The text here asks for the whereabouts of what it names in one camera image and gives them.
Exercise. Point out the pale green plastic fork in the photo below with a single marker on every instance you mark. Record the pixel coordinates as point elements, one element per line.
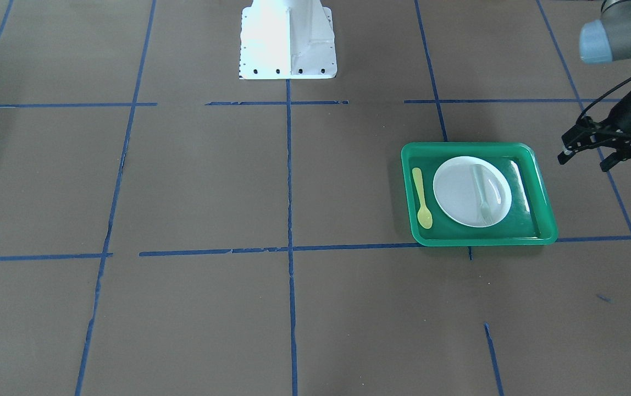
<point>485,211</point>

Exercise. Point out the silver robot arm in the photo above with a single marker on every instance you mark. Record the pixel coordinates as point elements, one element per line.
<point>605,40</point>

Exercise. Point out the green plastic tray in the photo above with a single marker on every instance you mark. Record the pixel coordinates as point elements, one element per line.
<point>531,220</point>

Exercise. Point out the white round plate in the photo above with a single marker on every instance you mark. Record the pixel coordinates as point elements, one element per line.
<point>454,189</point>

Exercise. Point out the yellow plastic spoon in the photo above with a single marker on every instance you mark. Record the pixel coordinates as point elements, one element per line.
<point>424,215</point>

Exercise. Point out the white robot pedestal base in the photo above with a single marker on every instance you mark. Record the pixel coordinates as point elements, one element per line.
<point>282,40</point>

